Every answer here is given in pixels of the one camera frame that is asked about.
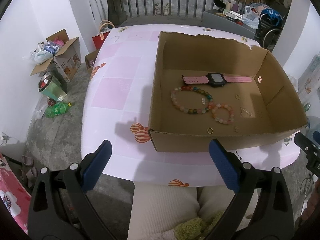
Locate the printed cardboard box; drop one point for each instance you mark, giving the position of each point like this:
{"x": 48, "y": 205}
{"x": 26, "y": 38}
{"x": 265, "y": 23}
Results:
{"x": 68, "y": 62}

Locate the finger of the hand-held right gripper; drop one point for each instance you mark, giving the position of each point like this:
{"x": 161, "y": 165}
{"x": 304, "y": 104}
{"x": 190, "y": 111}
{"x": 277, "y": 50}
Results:
{"x": 308, "y": 143}

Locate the small brown cardboard box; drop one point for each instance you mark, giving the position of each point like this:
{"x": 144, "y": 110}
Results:
{"x": 90, "y": 62}

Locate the pink slipper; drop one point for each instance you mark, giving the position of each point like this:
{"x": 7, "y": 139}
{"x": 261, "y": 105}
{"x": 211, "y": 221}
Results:
{"x": 27, "y": 160}
{"x": 29, "y": 173}

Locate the silver rhinestone bar clip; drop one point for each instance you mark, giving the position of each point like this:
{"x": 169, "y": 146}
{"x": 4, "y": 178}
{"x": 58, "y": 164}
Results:
{"x": 203, "y": 102}

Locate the green plastic bottle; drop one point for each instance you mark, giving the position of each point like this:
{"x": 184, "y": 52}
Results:
{"x": 58, "y": 110}

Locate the red drink can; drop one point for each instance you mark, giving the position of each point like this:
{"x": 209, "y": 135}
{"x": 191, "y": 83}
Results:
{"x": 51, "y": 102}

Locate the white curtain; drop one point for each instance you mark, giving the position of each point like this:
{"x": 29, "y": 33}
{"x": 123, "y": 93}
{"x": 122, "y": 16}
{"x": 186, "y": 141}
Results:
{"x": 96, "y": 0}

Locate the wheelchair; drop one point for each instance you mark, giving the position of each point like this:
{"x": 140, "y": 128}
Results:
{"x": 272, "y": 25}

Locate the white plastic bag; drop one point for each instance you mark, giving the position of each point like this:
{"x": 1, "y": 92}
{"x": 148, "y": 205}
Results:
{"x": 251, "y": 17}
{"x": 40, "y": 55}

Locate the red gift bag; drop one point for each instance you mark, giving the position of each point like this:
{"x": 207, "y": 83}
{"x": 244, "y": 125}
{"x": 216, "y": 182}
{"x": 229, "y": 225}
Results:
{"x": 98, "y": 41}

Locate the round silver red container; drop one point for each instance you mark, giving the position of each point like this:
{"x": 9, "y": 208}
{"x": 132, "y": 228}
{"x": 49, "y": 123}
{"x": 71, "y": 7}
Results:
{"x": 45, "y": 81}

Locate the pink floral blanket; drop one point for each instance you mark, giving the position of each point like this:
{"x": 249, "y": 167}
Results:
{"x": 11, "y": 190}

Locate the green fluffy garment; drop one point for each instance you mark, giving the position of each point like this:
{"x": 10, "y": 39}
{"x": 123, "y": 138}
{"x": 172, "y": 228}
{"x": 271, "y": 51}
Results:
{"x": 195, "y": 227}

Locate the flat white box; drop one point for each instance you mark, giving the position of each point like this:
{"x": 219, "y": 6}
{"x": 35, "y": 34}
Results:
{"x": 232, "y": 14}

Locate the green drink can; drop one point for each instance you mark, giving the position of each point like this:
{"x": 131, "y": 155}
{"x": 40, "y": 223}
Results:
{"x": 307, "y": 106}

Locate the colourful clothes bundle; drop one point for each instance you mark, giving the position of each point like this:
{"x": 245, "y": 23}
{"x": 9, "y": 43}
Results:
{"x": 55, "y": 44}

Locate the wall socket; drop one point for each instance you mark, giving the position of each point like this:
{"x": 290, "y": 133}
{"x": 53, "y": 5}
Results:
{"x": 5, "y": 137}

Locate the grey cabinet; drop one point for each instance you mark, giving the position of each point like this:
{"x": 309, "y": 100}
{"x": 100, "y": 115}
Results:
{"x": 220, "y": 21}

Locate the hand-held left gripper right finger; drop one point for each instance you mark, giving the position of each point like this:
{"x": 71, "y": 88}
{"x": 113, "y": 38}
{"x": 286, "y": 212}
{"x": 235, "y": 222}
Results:
{"x": 225, "y": 167}

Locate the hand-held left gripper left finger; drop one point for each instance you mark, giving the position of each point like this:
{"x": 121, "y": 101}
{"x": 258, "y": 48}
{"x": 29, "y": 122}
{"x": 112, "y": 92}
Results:
{"x": 97, "y": 165}

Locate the black desk device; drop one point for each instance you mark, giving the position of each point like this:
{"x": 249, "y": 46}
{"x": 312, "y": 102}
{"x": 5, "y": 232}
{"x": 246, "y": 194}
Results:
{"x": 218, "y": 3}

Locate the pink digital watch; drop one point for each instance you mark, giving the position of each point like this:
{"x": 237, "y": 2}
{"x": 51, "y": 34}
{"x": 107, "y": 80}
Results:
{"x": 195, "y": 80}

